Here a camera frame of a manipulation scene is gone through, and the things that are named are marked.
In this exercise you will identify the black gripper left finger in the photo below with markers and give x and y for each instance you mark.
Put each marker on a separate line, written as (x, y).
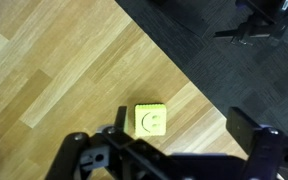
(94, 156)

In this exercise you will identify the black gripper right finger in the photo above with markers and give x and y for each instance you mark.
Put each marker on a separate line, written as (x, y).
(270, 153)

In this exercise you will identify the yellow smiley sponge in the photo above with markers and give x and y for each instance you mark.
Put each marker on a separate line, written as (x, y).
(150, 120)

